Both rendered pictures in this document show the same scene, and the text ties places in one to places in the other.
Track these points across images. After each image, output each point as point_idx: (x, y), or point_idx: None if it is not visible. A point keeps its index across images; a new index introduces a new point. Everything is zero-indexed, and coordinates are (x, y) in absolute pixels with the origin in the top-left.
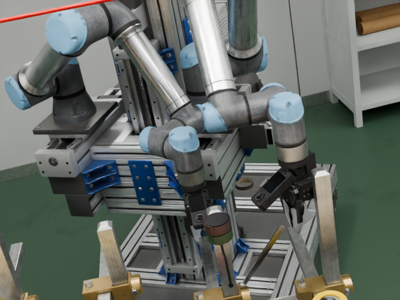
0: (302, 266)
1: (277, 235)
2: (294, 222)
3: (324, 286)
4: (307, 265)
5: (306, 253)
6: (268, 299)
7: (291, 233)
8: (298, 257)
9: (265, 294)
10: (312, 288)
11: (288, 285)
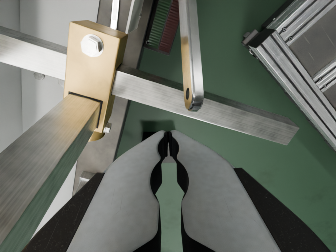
0: (171, 86)
1: (184, 60)
2: (140, 159)
3: (69, 88)
4: (163, 96)
5: (200, 116)
6: (311, 73)
7: (279, 125)
8: (204, 96)
9: (317, 73)
10: (72, 60)
11: (307, 96)
